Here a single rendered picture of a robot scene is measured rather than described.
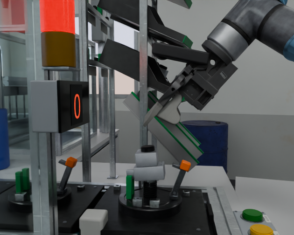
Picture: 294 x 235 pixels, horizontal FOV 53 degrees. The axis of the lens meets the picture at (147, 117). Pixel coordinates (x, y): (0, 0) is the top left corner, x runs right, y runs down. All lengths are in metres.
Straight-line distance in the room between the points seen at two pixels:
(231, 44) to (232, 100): 3.13
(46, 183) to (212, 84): 0.36
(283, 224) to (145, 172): 0.45
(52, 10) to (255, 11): 0.36
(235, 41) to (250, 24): 0.04
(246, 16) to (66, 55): 0.34
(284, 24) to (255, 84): 3.14
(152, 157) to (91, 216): 0.17
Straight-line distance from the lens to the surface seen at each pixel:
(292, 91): 3.75
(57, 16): 0.45
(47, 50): 0.45
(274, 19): 0.59
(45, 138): 0.47
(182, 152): 0.85
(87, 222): 0.58
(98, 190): 0.77
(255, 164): 3.82
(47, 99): 0.41
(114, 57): 0.88
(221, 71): 0.61
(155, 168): 0.62
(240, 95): 3.71
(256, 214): 0.67
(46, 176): 0.48
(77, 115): 0.46
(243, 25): 0.60
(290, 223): 0.94
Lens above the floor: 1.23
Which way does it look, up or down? 6 degrees down
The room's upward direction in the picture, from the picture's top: straight up
